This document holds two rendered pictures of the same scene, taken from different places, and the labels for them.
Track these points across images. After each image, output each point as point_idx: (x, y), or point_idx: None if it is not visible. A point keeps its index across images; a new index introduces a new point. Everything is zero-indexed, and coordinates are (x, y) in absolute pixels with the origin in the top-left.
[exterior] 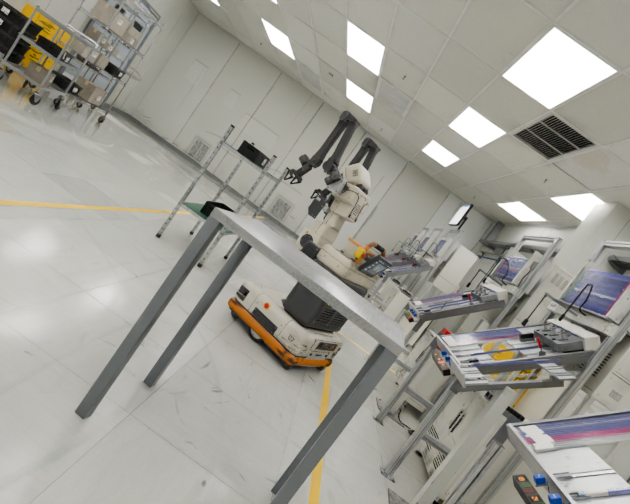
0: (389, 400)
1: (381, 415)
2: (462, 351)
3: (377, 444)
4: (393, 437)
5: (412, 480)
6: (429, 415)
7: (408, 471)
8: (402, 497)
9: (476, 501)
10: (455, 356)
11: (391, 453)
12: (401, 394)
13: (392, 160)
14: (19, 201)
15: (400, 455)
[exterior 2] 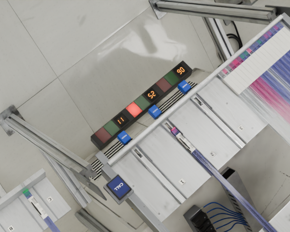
0: (180, 3)
1: (162, 7)
2: (209, 118)
3: (73, 59)
4: (152, 46)
5: (74, 132)
6: (47, 149)
7: (89, 116)
8: None
9: (99, 224)
10: (148, 131)
11: (90, 79)
12: (195, 15)
13: None
14: None
15: (17, 130)
